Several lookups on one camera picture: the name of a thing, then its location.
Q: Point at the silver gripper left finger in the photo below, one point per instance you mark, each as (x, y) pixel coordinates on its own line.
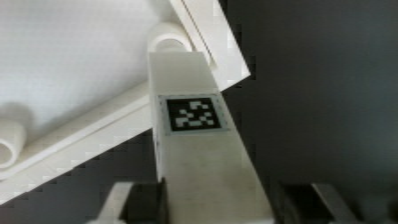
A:
(133, 204)

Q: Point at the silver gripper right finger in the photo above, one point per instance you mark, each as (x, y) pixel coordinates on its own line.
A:
(309, 204)

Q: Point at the white desk top tray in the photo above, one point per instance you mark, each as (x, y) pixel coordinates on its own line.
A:
(73, 73)

